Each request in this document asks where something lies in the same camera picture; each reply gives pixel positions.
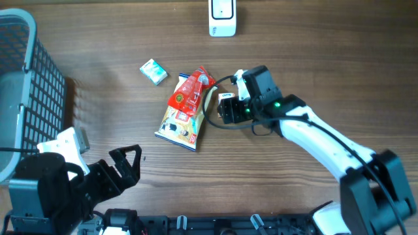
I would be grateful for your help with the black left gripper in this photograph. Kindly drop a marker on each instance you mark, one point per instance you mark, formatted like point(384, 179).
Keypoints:
point(115, 185)

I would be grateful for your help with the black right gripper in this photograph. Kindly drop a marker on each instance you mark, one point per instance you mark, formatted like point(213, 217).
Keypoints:
point(232, 106)

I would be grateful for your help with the orange small box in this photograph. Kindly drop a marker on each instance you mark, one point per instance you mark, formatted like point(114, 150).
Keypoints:
point(222, 96)

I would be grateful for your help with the red snack packet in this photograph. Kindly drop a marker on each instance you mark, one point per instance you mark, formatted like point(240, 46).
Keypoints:
point(187, 98)

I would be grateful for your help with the cream snack bag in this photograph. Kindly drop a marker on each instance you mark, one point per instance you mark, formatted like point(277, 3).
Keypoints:
point(179, 128)

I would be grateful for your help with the teal tissue pack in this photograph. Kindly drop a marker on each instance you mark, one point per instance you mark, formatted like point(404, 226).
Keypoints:
point(153, 71)

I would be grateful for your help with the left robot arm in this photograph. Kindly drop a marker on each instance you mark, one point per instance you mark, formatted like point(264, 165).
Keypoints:
point(51, 196)

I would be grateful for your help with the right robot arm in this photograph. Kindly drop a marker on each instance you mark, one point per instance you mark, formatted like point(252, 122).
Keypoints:
point(375, 194)

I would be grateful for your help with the white barcode scanner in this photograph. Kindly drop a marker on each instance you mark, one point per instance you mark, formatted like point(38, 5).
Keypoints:
point(222, 18)

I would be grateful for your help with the grey plastic shopping basket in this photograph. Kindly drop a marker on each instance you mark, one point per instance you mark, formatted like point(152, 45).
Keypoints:
point(33, 90)

